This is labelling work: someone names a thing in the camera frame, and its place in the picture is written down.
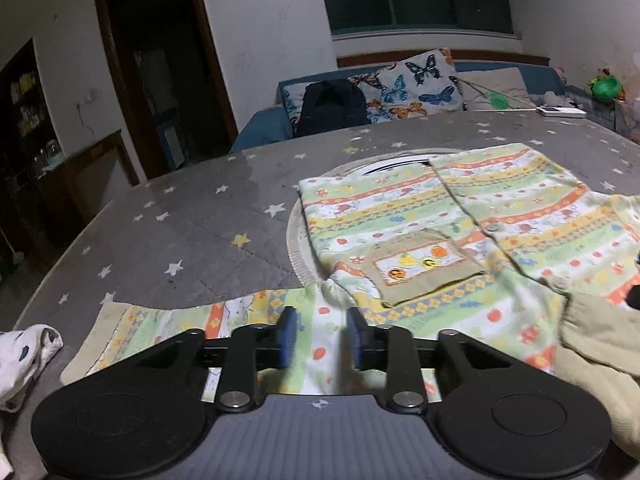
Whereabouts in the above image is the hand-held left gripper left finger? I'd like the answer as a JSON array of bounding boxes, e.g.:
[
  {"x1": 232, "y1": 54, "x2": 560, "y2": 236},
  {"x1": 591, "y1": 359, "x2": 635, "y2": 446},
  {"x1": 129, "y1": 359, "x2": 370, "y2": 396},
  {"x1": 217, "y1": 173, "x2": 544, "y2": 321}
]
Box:
[{"x1": 132, "y1": 307, "x2": 301, "y2": 415}]

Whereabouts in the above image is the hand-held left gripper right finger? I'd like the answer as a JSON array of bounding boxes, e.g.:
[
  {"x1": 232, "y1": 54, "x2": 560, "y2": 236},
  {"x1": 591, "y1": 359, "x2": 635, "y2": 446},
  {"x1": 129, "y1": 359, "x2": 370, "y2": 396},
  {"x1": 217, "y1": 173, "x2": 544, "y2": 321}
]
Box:
[{"x1": 346, "y1": 306, "x2": 497, "y2": 415}]

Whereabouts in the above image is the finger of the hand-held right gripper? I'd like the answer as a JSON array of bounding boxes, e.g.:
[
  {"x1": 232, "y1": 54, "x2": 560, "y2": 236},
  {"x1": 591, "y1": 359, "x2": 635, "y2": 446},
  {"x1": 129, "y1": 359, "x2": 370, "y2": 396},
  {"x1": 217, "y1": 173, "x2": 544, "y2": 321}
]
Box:
[{"x1": 627, "y1": 253, "x2": 640, "y2": 313}]

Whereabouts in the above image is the green patterned baby garment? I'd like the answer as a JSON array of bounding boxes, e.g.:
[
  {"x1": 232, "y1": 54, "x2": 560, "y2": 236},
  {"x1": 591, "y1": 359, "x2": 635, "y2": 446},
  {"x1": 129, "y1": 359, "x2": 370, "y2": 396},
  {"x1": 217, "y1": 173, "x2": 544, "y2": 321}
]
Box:
[{"x1": 60, "y1": 142, "x2": 640, "y2": 397}]

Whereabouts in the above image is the beige cloth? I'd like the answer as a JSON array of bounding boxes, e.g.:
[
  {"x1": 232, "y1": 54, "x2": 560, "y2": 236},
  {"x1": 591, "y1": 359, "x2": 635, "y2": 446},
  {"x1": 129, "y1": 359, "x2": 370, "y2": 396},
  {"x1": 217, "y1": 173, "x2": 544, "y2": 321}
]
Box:
[{"x1": 554, "y1": 292, "x2": 640, "y2": 462}]

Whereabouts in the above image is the grey star blanket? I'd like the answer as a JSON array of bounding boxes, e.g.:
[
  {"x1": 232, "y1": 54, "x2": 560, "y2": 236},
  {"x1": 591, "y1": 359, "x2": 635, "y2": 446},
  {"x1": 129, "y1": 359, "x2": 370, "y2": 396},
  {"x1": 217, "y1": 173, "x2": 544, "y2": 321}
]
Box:
[{"x1": 0, "y1": 109, "x2": 640, "y2": 480}]

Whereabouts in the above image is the white flat box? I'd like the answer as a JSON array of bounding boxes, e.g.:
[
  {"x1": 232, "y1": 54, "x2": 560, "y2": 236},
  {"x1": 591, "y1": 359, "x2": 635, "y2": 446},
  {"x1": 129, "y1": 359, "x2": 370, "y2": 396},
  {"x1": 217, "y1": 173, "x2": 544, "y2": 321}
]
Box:
[{"x1": 536, "y1": 105, "x2": 587, "y2": 119}]

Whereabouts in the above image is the green plush toy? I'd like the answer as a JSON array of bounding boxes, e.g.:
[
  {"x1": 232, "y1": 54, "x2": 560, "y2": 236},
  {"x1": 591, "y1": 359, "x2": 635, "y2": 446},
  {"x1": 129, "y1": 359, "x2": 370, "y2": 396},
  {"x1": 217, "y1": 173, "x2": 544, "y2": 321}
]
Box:
[{"x1": 586, "y1": 67, "x2": 627, "y2": 103}]

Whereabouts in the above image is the blue sofa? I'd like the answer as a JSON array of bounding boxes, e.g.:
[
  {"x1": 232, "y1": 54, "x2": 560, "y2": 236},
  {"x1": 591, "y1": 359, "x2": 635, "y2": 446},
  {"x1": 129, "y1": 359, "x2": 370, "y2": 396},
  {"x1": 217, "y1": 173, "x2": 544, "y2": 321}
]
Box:
[{"x1": 229, "y1": 58, "x2": 568, "y2": 155}]

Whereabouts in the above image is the black backpack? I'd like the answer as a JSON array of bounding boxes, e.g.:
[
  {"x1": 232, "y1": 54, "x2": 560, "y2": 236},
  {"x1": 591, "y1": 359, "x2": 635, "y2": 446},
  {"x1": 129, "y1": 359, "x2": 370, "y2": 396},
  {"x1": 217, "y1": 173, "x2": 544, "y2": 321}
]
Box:
[{"x1": 295, "y1": 78, "x2": 372, "y2": 138}]

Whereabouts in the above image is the green ball stick toy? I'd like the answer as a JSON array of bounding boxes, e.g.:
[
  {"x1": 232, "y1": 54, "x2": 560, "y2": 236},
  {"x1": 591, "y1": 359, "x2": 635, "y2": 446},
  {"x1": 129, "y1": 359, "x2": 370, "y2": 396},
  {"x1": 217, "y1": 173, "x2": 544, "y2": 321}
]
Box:
[{"x1": 457, "y1": 79, "x2": 538, "y2": 110}]

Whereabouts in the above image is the beige pillow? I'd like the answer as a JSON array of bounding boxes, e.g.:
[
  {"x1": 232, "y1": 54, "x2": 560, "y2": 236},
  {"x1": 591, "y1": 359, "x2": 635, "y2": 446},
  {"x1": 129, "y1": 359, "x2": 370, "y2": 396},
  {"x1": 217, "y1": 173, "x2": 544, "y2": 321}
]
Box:
[{"x1": 455, "y1": 66, "x2": 537, "y2": 112}]

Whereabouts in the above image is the wooden cabinet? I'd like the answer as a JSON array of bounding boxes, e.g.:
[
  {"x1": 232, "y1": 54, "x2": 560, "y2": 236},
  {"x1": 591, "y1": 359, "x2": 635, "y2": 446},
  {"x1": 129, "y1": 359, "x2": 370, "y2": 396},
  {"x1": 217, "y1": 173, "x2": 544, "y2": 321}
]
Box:
[{"x1": 39, "y1": 129, "x2": 142, "y2": 226}]

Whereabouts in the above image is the butterfly print pillow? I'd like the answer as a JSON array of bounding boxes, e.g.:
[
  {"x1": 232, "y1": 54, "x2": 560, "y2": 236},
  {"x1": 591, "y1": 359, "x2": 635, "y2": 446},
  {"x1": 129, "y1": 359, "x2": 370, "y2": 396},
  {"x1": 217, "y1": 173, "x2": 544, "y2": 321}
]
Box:
[{"x1": 281, "y1": 48, "x2": 466, "y2": 126}]

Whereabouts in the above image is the white cloth with dark spots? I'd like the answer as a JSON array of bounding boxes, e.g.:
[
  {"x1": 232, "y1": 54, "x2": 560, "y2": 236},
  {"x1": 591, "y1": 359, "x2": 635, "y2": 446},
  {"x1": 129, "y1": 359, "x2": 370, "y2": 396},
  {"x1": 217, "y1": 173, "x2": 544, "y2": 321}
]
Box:
[{"x1": 0, "y1": 324, "x2": 64, "y2": 413}]

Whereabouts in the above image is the dark wooden doorway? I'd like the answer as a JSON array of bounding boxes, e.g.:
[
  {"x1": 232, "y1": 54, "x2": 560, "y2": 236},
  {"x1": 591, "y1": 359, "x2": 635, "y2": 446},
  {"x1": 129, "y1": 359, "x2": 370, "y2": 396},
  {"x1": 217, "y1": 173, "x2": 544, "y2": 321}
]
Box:
[{"x1": 94, "y1": 0, "x2": 239, "y2": 182}]

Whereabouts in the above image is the dark shelf with items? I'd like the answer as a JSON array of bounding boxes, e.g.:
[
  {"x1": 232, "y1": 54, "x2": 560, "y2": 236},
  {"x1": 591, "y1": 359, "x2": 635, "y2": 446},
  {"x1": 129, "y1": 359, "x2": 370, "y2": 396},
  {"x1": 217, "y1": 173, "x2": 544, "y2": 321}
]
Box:
[{"x1": 0, "y1": 38, "x2": 66, "y2": 261}]

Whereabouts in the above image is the wall socket with cable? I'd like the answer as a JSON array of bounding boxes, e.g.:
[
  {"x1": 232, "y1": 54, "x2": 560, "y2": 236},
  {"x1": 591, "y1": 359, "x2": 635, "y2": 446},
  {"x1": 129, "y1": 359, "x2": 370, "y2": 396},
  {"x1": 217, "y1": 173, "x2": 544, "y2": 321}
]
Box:
[{"x1": 76, "y1": 89, "x2": 99, "y2": 137}]

